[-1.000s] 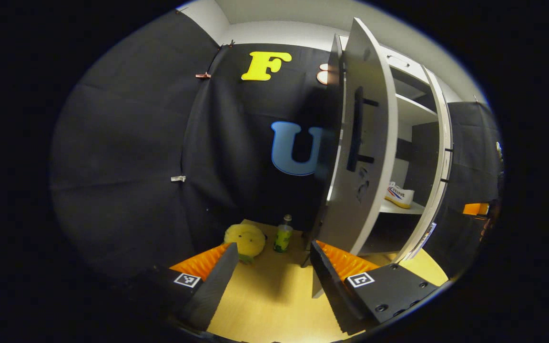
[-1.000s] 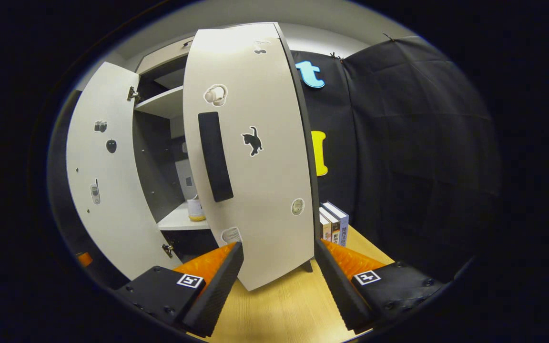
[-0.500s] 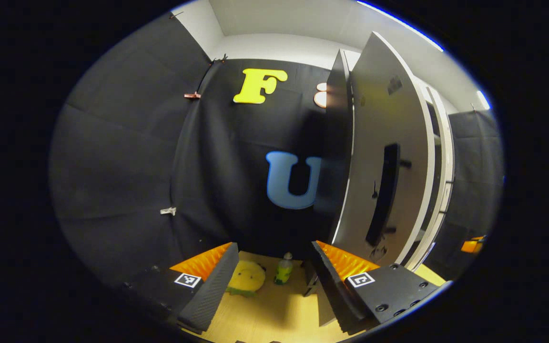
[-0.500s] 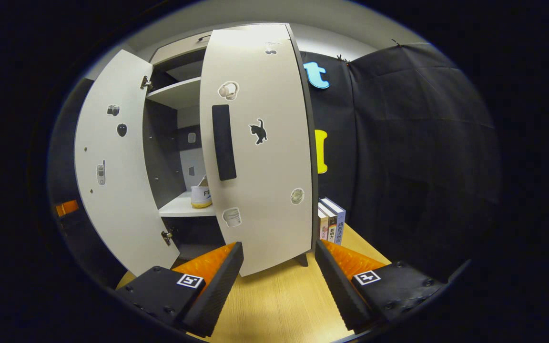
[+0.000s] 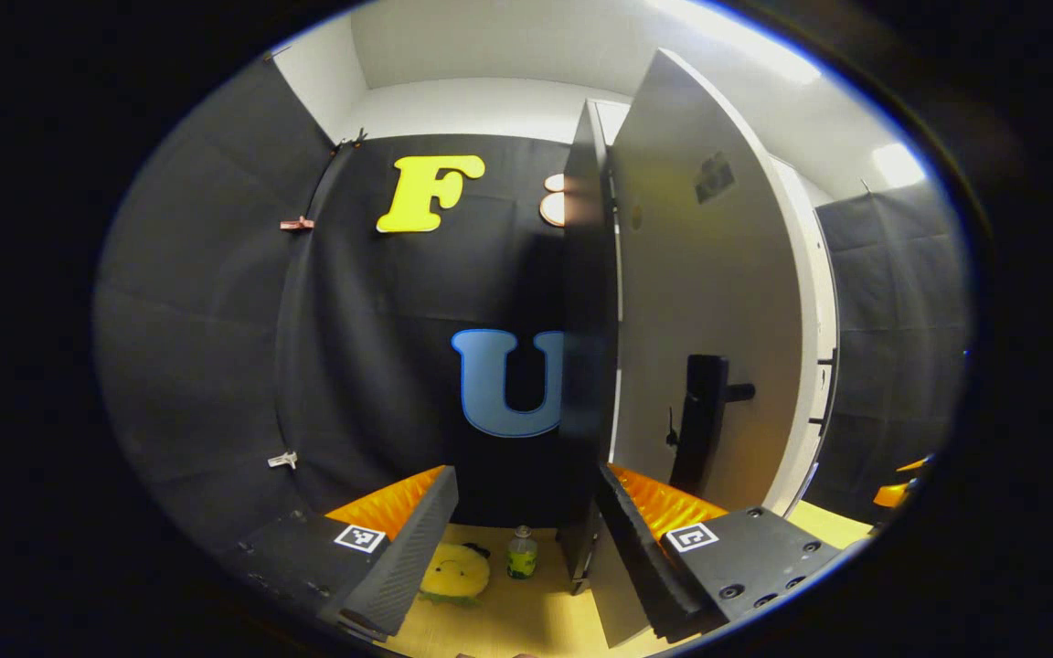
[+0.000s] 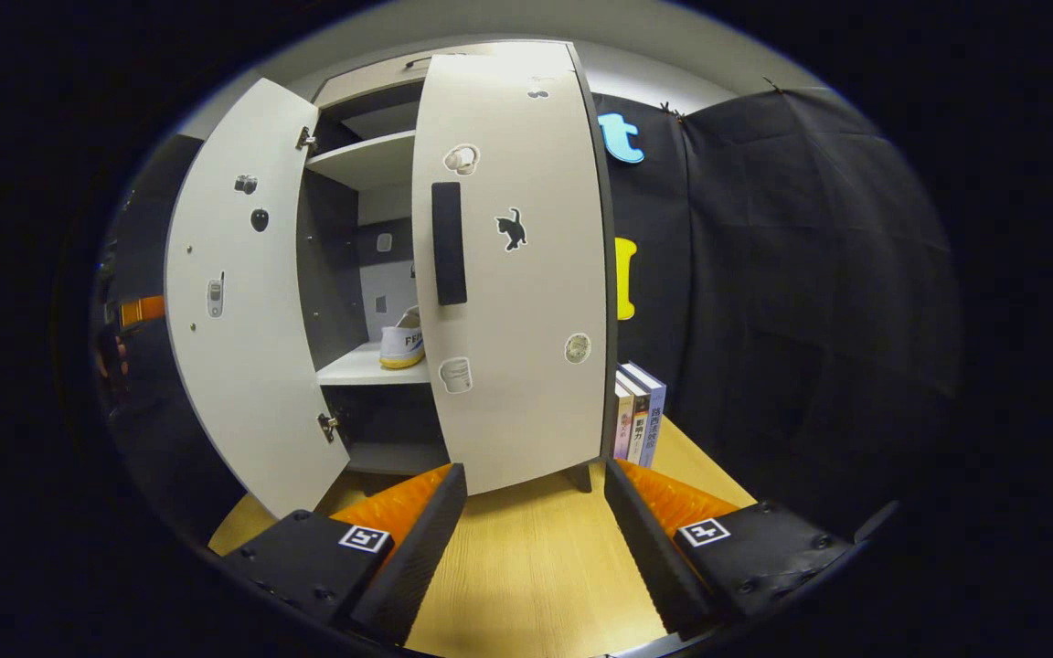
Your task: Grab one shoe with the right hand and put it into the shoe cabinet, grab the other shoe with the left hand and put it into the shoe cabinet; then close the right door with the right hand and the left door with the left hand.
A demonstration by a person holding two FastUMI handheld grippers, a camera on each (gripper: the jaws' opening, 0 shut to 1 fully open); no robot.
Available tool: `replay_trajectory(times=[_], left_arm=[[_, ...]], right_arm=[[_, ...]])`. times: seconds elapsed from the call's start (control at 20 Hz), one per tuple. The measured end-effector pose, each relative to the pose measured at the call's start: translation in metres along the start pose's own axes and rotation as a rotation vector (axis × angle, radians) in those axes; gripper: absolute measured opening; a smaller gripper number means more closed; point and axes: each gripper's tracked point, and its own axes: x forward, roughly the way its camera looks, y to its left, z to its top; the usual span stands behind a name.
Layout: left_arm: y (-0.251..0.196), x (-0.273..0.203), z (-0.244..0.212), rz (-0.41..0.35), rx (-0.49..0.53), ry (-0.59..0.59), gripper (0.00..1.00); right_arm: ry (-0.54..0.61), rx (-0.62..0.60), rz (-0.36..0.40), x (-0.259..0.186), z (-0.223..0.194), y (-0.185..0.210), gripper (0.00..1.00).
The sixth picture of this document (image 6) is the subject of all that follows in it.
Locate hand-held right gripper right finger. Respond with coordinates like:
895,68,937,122
603,458,858,642

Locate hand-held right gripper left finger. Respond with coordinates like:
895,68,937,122
223,462,470,647

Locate white shoe cabinet door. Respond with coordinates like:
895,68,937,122
410,39,620,497
163,77,352,521

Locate white canvas shoe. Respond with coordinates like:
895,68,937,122
378,305,426,371

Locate white shoe cabinet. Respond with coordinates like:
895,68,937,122
292,40,621,495

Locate white cabinet drawer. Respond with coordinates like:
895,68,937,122
311,41,573,110

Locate black backdrop cloth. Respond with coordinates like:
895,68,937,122
90,132,246,542
589,86,963,542

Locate white book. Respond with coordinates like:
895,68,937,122
618,369,652,468

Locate lavender book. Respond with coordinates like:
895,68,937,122
625,361,668,470

